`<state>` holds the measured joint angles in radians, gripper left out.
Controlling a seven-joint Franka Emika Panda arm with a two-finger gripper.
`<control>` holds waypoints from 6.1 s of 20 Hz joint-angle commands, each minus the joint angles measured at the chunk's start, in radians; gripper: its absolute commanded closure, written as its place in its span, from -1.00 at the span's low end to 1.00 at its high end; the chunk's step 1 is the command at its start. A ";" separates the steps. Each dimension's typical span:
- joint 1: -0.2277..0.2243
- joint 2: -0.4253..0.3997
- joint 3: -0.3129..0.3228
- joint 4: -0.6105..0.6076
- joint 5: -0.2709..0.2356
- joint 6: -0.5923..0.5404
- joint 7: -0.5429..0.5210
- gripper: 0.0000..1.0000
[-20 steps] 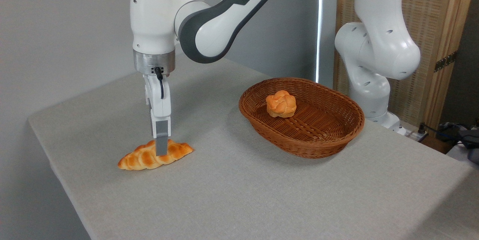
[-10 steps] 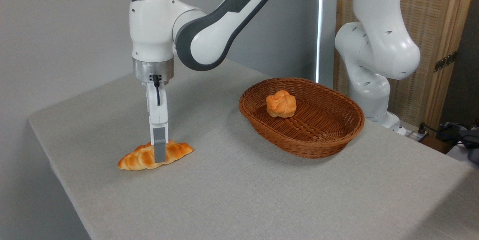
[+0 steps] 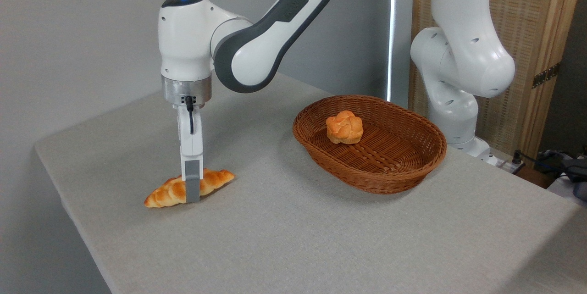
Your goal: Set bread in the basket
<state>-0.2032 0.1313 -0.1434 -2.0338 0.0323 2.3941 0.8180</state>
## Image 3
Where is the long braided bread loaf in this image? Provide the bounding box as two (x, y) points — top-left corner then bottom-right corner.
(144, 168), (235, 208)

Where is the brown wicker oval basket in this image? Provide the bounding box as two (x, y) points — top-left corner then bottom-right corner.
(293, 95), (448, 194)

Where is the metal screen hinge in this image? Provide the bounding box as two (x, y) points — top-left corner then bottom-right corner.
(532, 62), (561, 89)

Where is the grey fabric tablecloth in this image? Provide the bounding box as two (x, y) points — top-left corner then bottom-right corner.
(34, 72), (587, 294)

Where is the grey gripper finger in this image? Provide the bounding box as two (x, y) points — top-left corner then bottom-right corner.
(181, 152), (204, 204)

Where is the dark bag with cables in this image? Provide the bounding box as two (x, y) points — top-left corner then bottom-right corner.
(534, 149), (587, 202)

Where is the round knotted bread bun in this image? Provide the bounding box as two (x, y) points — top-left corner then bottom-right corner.
(326, 111), (364, 145)

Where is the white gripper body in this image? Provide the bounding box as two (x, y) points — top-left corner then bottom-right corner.
(173, 103), (204, 155)

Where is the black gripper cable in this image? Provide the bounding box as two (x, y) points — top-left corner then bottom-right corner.
(183, 96), (196, 135)

